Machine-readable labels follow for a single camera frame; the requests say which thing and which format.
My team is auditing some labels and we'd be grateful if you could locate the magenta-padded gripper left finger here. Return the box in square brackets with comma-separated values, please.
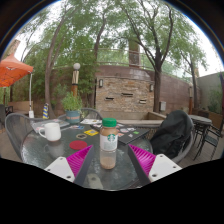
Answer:
[44, 144, 96, 187]

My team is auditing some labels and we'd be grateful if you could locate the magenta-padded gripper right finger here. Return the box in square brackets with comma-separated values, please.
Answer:
[127, 143, 183, 187]

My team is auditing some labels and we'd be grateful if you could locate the green-capped coffee drink bottle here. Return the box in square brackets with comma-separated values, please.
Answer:
[99, 117, 119, 170]

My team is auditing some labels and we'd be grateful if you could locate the flat round red coaster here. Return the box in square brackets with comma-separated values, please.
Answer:
[69, 140, 89, 151]

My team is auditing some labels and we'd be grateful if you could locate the black jacket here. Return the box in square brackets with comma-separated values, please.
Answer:
[149, 109, 194, 160]

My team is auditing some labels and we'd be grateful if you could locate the white ceramic mug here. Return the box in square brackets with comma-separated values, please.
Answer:
[38, 122, 62, 143]

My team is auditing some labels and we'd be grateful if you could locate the black laptop with stickers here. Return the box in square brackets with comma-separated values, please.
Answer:
[91, 122, 151, 146]

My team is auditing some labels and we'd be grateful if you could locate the grey laptop with stickers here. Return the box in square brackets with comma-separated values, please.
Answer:
[30, 118, 71, 134]

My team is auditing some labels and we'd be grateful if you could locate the yellow card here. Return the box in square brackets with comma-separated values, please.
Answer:
[83, 129, 100, 137]

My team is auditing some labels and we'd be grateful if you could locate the white sticker sheet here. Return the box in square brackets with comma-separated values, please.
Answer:
[79, 118, 103, 126]

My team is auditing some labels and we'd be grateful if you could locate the black metal patio chair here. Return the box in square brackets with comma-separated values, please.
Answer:
[193, 116, 224, 161]

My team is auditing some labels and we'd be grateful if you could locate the blue yellow striped cone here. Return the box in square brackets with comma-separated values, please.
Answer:
[42, 102, 50, 120]

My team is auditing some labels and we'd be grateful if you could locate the round dark patio table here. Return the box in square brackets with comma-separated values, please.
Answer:
[188, 114, 213, 127]

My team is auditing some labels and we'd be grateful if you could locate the potted green plant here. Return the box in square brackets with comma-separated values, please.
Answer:
[60, 91, 84, 125]

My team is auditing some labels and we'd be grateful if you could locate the dark-trunked tree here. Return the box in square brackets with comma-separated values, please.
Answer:
[113, 0, 208, 114]

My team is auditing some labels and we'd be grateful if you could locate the leaning grey-trunked tree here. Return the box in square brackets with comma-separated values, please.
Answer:
[19, 0, 111, 119]

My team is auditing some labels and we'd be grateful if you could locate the orange patio umbrella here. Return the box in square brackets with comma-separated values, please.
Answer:
[0, 53, 35, 119]

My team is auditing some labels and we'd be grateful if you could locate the globe-topped lamp post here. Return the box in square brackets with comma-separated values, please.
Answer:
[70, 62, 82, 98]

